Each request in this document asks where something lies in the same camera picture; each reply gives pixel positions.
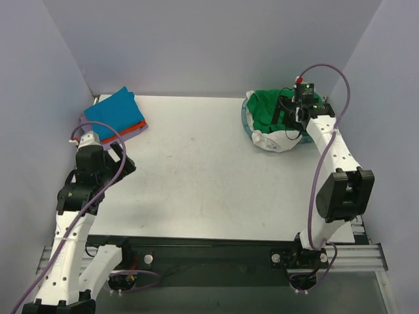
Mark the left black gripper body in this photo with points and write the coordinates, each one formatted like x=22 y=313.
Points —
x=115 y=160

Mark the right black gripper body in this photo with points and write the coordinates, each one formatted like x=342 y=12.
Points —
x=287 y=106

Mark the green t shirt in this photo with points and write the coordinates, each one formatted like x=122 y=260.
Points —
x=261 y=106

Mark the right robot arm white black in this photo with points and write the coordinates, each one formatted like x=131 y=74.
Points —
x=341 y=188

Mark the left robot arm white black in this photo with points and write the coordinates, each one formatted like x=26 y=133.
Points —
x=62 y=288

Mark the white t shirt red print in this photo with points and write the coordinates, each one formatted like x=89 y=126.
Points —
x=278 y=141

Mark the clear blue plastic bin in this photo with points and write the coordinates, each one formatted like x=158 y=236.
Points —
x=249 y=129

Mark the folded lilac t shirt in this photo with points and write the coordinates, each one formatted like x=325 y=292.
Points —
x=88 y=128

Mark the folded blue t shirt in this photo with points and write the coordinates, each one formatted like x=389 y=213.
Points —
x=119 y=111

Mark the folded orange t shirt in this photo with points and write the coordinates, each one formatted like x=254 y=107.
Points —
x=128 y=131

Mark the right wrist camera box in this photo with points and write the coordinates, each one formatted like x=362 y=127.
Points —
x=304 y=92

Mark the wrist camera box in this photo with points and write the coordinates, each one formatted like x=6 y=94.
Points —
x=304 y=92
x=88 y=139

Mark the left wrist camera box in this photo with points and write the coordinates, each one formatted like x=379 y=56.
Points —
x=88 y=139

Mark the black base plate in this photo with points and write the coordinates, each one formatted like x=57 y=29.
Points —
x=185 y=262

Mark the aluminium frame rail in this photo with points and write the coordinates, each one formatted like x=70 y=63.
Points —
x=356 y=258

